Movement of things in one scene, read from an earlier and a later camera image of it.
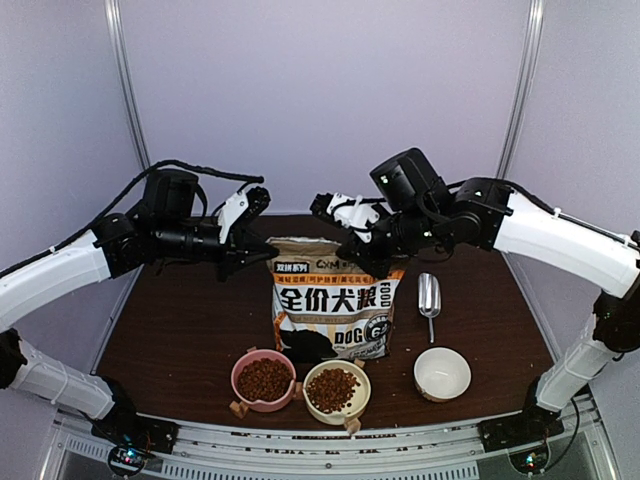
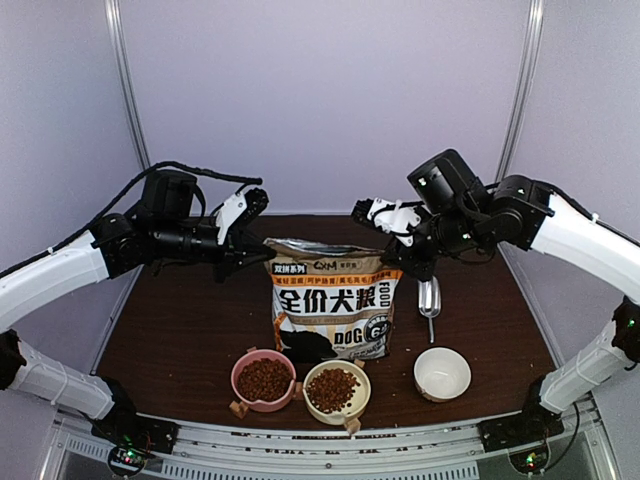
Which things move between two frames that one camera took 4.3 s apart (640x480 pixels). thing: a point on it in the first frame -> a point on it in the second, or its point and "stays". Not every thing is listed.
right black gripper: (352, 247) -> (422, 269)
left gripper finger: (252, 241) stays
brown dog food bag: (324, 307) stays
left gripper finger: (261, 256) stays
